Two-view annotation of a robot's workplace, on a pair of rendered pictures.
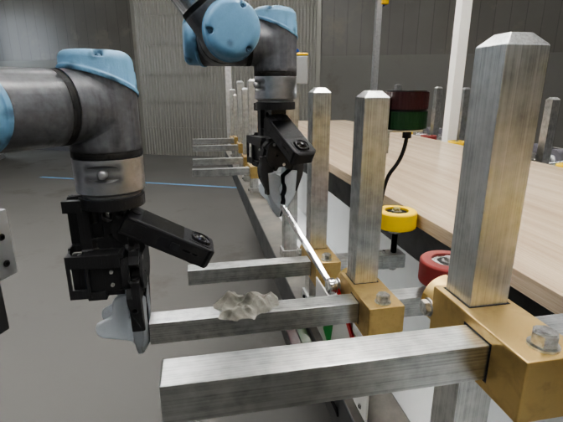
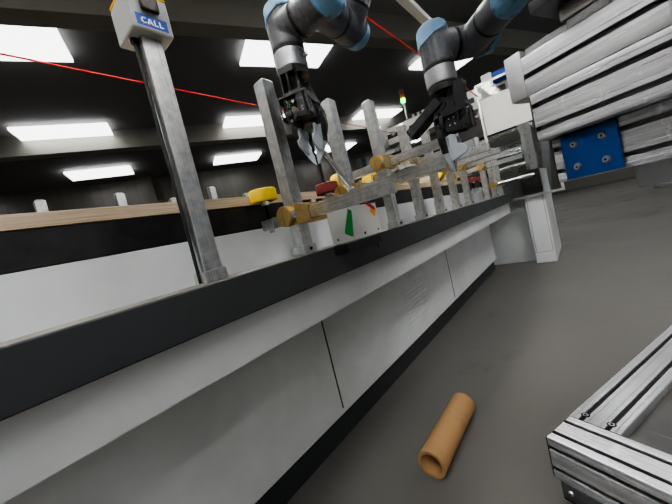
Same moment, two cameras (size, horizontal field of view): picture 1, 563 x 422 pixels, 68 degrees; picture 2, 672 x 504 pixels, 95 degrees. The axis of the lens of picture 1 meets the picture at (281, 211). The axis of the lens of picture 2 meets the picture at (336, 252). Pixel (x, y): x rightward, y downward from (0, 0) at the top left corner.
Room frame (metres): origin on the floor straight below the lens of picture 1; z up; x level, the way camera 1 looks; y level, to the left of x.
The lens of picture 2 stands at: (1.25, 0.59, 0.74)
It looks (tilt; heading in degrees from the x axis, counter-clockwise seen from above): 4 degrees down; 231
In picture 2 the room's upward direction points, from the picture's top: 14 degrees counter-clockwise
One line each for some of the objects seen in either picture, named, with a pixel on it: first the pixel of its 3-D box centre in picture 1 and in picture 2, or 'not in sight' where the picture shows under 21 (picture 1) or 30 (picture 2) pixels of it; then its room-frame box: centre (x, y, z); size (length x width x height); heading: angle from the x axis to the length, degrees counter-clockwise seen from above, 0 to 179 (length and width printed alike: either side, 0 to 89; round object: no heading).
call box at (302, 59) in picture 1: (290, 70); (142, 25); (1.07, -0.02, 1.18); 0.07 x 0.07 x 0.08; 11
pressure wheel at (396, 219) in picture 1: (395, 234); (266, 207); (0.81, -0.23, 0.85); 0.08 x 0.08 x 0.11
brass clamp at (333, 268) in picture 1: (318, 260); (302, 213); (0.80, -0.08, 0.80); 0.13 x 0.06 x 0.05; 11
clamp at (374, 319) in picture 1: (368, 300); (352, 192); (0.55, -0.13, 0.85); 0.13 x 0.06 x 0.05; 11
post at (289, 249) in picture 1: (289, 174); (179, 165); (1.08, -0.02, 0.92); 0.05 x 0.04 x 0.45; 11
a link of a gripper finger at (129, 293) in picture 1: (135, 295); not in sight; (0.45, 0.17, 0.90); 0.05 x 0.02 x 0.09; 11
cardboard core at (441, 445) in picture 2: not in sight; (449, 430); (0.50, 0.00, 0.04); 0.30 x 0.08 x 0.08; 11
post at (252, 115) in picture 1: (253, 138); not in sight; (1.80, 0.12, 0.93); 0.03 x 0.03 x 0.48; 11
